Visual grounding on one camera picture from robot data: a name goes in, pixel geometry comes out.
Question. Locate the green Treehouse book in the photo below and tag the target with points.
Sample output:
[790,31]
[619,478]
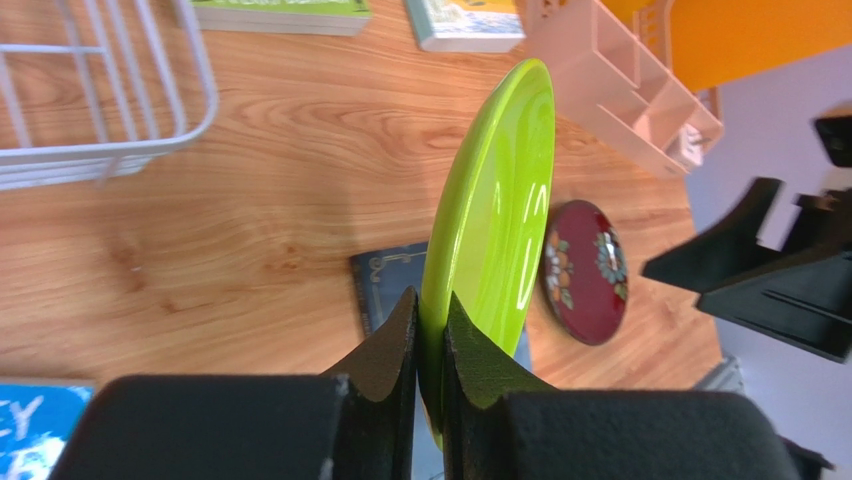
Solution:
[319,17]

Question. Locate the lime green plate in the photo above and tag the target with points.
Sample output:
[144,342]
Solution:
[489,225]

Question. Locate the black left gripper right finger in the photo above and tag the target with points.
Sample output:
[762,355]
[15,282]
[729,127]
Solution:
[477,375]

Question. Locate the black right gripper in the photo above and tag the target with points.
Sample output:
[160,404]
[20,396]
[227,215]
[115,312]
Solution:
[799,294]

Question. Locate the beige paperback book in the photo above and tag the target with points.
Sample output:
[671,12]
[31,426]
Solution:
[465,26]

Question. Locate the right orange divider board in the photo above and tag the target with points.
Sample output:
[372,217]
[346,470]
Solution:
[714,42]

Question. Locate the blue Treehouse book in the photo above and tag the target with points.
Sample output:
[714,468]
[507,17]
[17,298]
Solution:
[38,416]

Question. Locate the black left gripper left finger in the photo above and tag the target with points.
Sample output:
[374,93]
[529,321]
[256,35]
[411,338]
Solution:
[378,382]

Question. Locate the dark red floral plate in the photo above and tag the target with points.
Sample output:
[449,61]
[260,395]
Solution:
[584,272]

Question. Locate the pink plastic file organizer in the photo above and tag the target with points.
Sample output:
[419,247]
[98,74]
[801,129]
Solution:
[616,82]

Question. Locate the Nineteen Eighty-Four book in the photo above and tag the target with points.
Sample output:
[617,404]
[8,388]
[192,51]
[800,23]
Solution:
[380,277]

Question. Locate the white wire dish rack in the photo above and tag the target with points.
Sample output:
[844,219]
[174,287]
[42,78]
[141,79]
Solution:
[93,90]

